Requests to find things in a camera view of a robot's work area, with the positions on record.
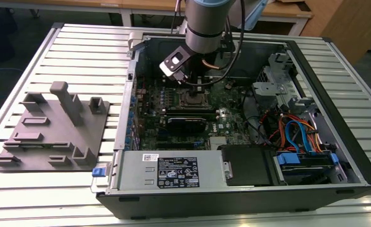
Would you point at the silver CPU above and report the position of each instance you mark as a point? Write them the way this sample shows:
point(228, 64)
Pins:
point(200, 100)

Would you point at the black RAM slot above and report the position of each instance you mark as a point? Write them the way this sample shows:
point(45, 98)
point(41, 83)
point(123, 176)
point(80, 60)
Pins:
point(188, 109)
point(209, 85)

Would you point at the CPU socket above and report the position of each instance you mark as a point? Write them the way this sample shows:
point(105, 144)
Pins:
point(181, 104)

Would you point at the black expansion slot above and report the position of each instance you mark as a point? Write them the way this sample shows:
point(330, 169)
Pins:
point(176, 146)

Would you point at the black plastic cover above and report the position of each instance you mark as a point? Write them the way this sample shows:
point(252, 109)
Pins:
point(248, 165)

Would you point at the green motherboard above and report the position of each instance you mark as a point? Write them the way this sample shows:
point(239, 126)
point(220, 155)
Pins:
point(232, 118)

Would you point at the black graphics card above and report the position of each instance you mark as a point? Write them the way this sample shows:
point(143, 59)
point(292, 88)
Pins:
point(185, 125)

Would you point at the metal disk bay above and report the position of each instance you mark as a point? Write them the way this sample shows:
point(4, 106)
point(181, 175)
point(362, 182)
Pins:
point(267, 91)

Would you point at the silver heatsink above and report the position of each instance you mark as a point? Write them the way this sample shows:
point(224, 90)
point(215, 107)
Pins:
point(217, 140)

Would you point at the wooden desk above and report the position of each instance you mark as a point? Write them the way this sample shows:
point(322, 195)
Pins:
point(283, 10)

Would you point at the black power supply label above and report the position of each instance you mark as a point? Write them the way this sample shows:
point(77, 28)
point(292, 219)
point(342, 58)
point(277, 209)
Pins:
point(177, 172)

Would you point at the silver power supply unit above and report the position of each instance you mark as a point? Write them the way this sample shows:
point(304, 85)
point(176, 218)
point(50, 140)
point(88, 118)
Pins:
point(135, 170)

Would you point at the blue disk carrier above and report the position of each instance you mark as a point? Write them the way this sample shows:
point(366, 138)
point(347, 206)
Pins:
point(287, 159)

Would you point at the grey parts rack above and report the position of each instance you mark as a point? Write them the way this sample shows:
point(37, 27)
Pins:
point(61, 142)

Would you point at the wooden cabinet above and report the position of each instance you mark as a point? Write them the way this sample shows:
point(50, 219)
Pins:
point(352, 23)

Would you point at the blue case latch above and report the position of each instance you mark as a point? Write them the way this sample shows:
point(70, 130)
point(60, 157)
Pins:
point(97, 172)

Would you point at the black PC case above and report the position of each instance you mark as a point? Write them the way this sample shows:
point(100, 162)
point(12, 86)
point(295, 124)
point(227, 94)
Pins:
point(204, 203)

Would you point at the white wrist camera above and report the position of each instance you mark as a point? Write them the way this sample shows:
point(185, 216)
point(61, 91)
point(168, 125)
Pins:
point(176, 60)

